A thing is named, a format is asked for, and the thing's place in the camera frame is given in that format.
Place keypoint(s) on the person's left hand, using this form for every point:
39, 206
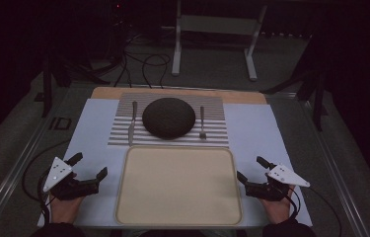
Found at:
64, 210

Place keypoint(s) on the black stand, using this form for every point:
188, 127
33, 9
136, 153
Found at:
319, 98
47, 89

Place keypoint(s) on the dark round plate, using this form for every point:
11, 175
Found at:
168, 118

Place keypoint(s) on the beige tray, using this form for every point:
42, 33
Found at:
178, 186

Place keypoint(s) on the person's right hand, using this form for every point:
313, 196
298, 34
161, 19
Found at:
279, 210

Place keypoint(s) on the metal rail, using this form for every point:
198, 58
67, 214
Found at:
14, 171
333, 171

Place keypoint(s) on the white metal stand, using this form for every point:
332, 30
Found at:
217, 24

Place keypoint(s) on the pale blue table sheet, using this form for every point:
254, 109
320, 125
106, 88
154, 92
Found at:
255, 131

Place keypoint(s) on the striped placemat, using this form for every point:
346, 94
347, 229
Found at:
217, 115

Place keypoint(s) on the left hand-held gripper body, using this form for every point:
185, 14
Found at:
59, 173

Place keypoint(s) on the silver knife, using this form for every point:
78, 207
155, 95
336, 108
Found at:
132, 125

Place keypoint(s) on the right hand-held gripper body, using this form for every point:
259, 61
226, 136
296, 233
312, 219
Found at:
286, 176

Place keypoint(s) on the silver fork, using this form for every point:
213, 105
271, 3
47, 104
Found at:
202, 121

